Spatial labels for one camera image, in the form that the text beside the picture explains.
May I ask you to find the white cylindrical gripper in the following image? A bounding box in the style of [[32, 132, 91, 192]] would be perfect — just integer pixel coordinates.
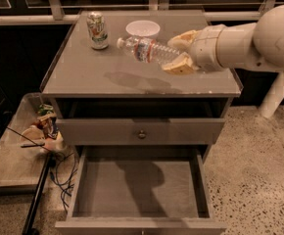
[[162, 24, 225, 75]]

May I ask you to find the grey open middle drawer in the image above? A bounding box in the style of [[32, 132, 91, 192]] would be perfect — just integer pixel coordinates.
[[56, 146, 226, 235]]

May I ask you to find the grey top drawer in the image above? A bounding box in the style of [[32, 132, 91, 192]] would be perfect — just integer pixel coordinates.
[[56, 118, 224, 146]]

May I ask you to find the clear plastic water bottle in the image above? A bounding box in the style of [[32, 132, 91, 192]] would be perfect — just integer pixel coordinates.
[[117, 36, 180, 66]]

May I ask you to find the green white soda can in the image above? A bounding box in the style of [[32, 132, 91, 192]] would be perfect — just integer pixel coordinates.
[[86, 11, 109, 50]]

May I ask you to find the black pole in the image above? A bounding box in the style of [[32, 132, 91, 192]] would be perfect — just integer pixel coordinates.
[[22, 154, 54, 235]]

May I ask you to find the colourful snack bag pile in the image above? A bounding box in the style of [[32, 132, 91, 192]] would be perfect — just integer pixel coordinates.
[[20, 104, 66, 152]]

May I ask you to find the round metal drawer knob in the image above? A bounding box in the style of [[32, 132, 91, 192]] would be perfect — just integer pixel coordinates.
[[138, 130, 146, 139]]

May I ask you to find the white ceramic bowl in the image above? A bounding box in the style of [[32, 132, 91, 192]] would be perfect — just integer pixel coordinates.
[[125, 21, 161, 39]]

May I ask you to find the white slanted post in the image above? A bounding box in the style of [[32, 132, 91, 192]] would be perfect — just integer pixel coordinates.
[[259, 72, 284, 118]]

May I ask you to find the metal window railing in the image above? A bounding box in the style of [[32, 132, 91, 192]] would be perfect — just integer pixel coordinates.
[[0, 0, 284, 27]]

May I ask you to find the grey drawer cabinet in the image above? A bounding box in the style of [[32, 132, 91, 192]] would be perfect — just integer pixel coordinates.
[[39, 9, 244, 235]]

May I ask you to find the blue cable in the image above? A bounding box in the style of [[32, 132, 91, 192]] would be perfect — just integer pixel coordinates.
[[49, 151, 79, 213]]

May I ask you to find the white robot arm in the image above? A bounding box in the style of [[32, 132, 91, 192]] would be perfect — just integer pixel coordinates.
[[162, 5, 284, 75]]

